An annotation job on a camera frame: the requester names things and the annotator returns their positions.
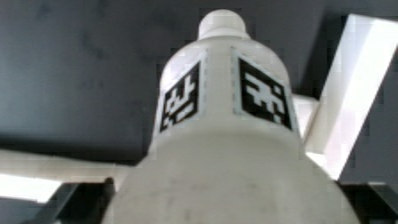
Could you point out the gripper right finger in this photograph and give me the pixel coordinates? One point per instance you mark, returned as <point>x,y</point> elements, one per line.
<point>373,200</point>

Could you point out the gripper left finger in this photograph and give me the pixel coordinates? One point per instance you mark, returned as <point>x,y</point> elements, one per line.
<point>78,203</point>

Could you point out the white lamp bulb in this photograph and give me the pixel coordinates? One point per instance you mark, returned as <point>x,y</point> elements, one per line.
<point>226,174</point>

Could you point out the white U-shaped fence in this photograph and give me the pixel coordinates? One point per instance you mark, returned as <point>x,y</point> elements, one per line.
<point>331,117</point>

